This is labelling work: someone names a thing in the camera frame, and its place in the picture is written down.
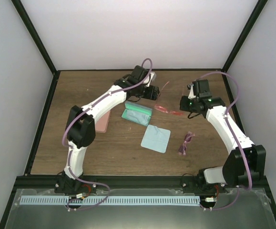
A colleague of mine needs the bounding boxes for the red lens sunglasses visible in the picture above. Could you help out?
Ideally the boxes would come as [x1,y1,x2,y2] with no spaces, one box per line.
[154,81,184,116]

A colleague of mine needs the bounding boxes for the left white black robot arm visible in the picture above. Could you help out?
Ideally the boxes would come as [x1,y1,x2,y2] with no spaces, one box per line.
[62,65,159,193]

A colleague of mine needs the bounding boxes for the green glasses case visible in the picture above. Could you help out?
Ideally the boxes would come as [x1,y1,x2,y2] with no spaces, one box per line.
[121,101,153,126]

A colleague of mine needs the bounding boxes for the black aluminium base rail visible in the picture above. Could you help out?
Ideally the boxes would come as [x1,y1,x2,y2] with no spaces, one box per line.
[16,175,267,191]

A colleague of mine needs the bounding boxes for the light blue cleaning cloth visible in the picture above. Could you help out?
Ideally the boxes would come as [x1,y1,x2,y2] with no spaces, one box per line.
[141,125,171,154]
[126,110,149,125]

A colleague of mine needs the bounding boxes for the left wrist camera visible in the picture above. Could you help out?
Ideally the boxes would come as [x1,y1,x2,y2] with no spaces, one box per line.
[146,72,156,87]

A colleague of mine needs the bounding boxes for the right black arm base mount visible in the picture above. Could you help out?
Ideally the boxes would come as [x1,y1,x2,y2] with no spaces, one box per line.
[180,173,221,195]

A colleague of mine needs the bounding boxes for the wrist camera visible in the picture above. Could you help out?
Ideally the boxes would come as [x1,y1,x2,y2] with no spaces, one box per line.
[193,80,212,98]
[146,72,156,87]

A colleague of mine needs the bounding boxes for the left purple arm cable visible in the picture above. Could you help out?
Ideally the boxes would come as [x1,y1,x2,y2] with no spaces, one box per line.
[61,58,110,212]

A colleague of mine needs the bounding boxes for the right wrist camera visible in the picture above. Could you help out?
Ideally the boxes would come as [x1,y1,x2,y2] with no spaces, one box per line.
[193,80,212,98]

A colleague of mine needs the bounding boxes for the light blue slotted cable duct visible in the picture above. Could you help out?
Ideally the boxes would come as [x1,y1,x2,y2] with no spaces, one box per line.
[20,196,200,206]

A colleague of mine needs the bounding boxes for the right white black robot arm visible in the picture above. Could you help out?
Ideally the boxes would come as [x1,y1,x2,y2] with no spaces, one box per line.
[180,80,266,192]

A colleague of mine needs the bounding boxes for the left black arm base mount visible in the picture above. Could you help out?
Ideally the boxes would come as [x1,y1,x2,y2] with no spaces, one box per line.
[54,171,96,195]

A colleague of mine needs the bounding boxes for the pink glasses case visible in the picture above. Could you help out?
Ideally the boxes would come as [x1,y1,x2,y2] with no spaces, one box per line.
[95,111,111,133]

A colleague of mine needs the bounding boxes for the purple frame sunglasses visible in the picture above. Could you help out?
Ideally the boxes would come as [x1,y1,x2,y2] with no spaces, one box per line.
[178,132,195,156]

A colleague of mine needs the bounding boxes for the clear acrylic front panel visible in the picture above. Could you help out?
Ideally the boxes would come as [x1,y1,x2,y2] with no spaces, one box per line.
[5,189,276,229]

